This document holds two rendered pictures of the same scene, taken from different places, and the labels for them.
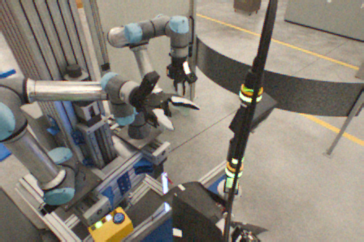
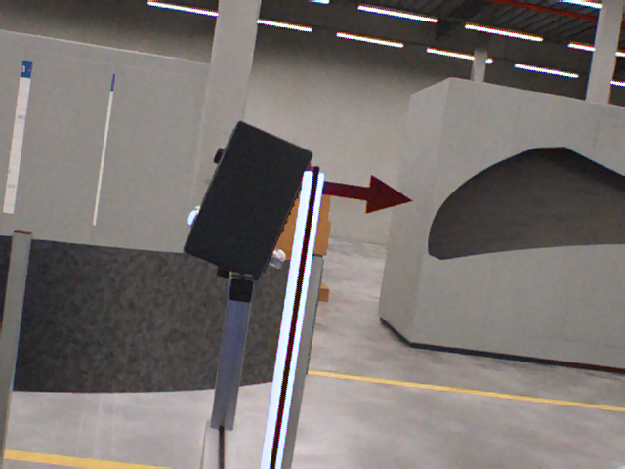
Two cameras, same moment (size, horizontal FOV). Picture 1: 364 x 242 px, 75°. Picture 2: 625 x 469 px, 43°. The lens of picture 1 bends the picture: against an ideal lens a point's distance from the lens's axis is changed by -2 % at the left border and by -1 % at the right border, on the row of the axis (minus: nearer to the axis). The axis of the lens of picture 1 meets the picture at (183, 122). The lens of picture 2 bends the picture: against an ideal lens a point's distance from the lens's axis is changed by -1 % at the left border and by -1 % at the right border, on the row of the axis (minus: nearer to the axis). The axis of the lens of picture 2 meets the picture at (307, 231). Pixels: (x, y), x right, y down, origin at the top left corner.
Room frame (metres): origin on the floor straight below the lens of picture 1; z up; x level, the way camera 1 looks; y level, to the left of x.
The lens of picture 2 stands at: (0.39, 0.49, 1.18)
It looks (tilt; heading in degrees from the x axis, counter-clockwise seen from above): 3 degrees down; 305
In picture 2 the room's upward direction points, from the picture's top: 8 degrees clockwise
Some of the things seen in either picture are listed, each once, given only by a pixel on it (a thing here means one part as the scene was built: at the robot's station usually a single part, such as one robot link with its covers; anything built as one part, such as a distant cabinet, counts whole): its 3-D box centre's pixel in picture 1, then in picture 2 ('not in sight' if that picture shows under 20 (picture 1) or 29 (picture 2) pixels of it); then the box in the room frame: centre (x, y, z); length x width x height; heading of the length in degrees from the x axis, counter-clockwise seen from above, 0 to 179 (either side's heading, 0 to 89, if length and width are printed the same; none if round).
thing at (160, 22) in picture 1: (162, 26); not in sight; (1.04, 0.09, 1.73); 0.11 x 0.11 x 0.08; 34
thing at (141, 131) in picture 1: (138, 125); not in sight; (1.12, 0.28, 1.09); 0.15 x 0.15 x 0.10
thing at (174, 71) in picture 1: (178, 66); not in sight; (0.97, 0.02, 1.57); 0.09 x 0.08 x 0.12; 41
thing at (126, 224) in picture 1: (111, 230); not in sight; (0.48, 0.32, 1.02); 0.16 x 0.10 x 0.11; 131
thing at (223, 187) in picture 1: (231, 184); not in sight; (0.40, -0.13, 1.50); 0.09 x 0.07 x 0.10; 166
